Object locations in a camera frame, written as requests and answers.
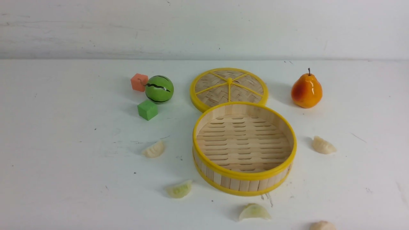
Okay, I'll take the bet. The white dumpling bottom edge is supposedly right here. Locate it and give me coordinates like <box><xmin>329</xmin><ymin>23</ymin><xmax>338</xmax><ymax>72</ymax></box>
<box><xmin>309</xmin><ymin>221</ymin><xmax>336</xmax><ymax>230</ymax></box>

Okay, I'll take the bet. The woven bamboo steamer lid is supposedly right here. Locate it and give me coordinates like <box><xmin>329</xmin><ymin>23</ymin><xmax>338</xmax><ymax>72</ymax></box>
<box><xmin>189</xmin><ymin>67</ymin><xmax>269</xmax><ymax>112</ymax></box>

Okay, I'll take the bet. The bamboo steamer tray yellow rim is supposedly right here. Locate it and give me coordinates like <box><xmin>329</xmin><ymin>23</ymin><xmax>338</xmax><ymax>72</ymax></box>
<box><xmin>192</xmin><ymin>102</ymin><xmax>297</xmax><ymax>196</ymax></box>

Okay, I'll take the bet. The green toy watermelon ball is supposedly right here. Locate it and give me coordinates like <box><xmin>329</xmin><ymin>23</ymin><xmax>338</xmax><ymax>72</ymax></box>
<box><xmin>145</xmin><ymin>75</ymin><xmax>174</xmax><ymax>104</ymax></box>

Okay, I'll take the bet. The green foam cube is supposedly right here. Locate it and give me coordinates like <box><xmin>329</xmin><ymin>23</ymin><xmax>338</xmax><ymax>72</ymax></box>
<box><xmin>137</xmin><ymin>99</ymin><xmax>159</xmax><ymax>121</ymax></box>

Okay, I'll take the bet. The orange foam cube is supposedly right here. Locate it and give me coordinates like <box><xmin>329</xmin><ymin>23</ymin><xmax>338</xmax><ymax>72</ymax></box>
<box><xmin>130</xmin><ymin>73</ymin><xmax>149</xmax><ymax>92</ymax></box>

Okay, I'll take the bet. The orange yellow toy pear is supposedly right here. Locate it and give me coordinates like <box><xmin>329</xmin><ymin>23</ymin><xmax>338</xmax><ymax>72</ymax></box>
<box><xmin>291</xmin><ymin>68</ymin><xmax>323</xmax><ymax>109</ymax></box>

